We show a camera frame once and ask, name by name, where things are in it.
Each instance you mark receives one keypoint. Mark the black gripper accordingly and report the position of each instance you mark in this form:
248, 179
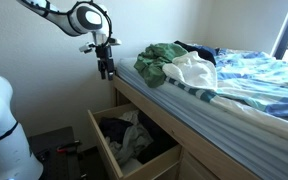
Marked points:
104, 56

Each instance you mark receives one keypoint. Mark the white waffle towel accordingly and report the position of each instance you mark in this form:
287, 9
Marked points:
194, 71

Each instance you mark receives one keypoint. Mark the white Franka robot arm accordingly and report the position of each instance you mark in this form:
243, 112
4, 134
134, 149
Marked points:
0, 150

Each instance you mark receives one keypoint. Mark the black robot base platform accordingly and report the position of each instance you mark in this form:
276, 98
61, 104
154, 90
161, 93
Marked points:
55, 163

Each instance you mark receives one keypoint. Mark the large open wooden drawer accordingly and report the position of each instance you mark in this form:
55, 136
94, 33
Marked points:
105, 145

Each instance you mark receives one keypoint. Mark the wooden closed drawer bank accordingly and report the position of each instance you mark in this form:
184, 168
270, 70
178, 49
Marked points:
192, 170

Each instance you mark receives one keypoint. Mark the green garment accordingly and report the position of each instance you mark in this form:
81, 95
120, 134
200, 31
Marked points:
155, 61

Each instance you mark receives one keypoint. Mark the dark navy folded garment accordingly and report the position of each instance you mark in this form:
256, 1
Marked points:
115, 128

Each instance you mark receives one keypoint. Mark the grey white shirt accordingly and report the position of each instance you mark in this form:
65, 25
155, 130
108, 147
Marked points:
134, 140

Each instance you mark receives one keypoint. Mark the black garment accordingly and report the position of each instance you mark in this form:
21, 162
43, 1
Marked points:
159, 141

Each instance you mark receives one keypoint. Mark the dark navy garment with blue trim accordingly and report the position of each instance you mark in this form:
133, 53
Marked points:
202, 51

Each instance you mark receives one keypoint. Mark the mattress with light blue sheet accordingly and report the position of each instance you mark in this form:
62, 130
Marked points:
217, 130

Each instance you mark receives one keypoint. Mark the blue patterned duvet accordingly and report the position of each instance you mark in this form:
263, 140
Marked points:
250, 76

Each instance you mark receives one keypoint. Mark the wooden bed frame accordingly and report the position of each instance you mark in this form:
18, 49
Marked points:
157, 110

